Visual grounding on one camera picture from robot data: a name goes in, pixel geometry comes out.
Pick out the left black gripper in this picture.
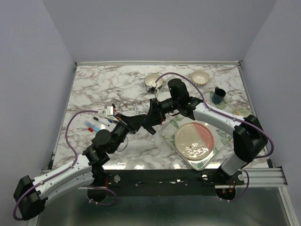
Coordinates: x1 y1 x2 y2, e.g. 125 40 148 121
110 114 146 154

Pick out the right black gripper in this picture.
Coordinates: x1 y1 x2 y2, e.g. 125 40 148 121
143 97 180 129

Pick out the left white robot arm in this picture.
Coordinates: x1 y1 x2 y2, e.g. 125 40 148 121
12 114 147 221

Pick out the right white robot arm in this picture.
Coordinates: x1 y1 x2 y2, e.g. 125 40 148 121
143 79 268 185

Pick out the dark rimmed ceramic bowl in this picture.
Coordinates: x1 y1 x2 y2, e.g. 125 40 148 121
144 73 164 89

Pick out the pink and cream plate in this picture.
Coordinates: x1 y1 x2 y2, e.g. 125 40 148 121
174 122 214 161

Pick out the floral rectangular tray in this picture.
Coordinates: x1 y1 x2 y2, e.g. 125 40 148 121
160 115 233 171

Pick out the striped cream bowl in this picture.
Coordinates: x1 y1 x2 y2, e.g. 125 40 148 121
191 70 210 87

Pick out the black mounting base bar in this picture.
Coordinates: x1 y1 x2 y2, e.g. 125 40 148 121
92 169 245 197

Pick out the small black cup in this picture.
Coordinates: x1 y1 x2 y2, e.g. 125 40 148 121
211 87 226 104

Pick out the yellow floral bowl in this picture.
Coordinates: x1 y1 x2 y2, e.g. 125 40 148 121
232 107 251 117

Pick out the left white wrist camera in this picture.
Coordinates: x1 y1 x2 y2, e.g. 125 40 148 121
98 105 116 121

